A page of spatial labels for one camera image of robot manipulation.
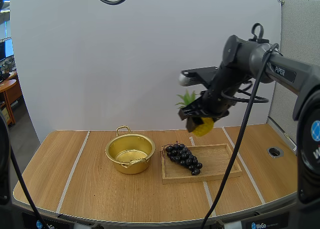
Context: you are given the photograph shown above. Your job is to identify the gold pot with two handles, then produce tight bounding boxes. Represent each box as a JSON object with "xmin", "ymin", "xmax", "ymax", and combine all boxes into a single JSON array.
[{"xmin": 104, "ymin": 125, "xmax": 156, "ymax": 175}]

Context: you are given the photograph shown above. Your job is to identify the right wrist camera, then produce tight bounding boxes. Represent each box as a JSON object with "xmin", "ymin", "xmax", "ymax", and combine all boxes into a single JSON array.
[{"xmin": 178, "ymin": 66, "xmax": 221, "ymax": 88}]

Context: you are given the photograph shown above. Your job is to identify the yellow toy pineapple green crown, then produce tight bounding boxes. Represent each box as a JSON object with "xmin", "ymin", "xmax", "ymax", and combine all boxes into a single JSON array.
[{"xmin": 174, "ymin": 89, "xmax": 216, "ymax": 138}]

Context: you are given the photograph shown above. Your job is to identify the shallow wooden tray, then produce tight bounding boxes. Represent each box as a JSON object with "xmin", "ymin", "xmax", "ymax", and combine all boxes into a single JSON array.
[{"xmin": 161, "ymin": 143, "xmax": 244, "ymax": 185}]

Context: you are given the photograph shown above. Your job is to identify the wooden office desk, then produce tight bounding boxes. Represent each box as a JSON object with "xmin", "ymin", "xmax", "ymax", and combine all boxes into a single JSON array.
[{"xmin": 0, "ymin": 72, "xmax": 24, "ymax": 127}]

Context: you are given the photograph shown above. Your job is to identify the white backdrop board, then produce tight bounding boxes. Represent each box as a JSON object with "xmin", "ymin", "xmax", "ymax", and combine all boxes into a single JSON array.
[{"xmin": 9, "ymin": 0, "xmax": 283, "ymax": 145}]

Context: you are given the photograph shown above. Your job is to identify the bunch of dark toy grapes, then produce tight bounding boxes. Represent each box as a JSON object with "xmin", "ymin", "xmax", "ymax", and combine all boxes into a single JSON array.
[{"xmin": 159, "ymin": 141, "xmax": 204, "ymax": 177}]

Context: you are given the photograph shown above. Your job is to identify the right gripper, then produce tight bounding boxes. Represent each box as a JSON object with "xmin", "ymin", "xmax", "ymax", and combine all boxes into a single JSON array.
[{"xmin": 177, "ymin": 88, "xmax": 237, "ymax": 133}]

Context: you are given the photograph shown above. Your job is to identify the grey office partition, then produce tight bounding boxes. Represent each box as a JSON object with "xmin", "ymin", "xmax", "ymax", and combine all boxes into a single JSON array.
[{"xmin": 266, "ymin": 0, "xmax": 320, "ymax": 150}]

